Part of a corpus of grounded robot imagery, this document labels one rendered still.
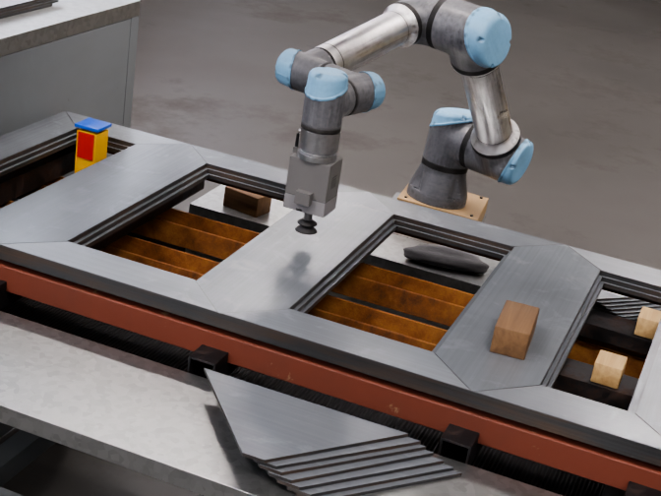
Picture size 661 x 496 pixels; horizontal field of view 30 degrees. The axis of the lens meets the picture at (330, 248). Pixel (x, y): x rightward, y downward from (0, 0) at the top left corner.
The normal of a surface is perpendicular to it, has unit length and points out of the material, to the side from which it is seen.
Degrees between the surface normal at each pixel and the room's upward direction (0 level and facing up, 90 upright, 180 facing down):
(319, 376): 90
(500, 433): 90
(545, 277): 0
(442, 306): 90
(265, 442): 0
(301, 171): 90
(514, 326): 0
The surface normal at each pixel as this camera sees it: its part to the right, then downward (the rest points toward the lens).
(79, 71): 0.92, 0.26
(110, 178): 0.14, -0.91
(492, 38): 0.74, 0.29
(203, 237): -0.37, 0.31
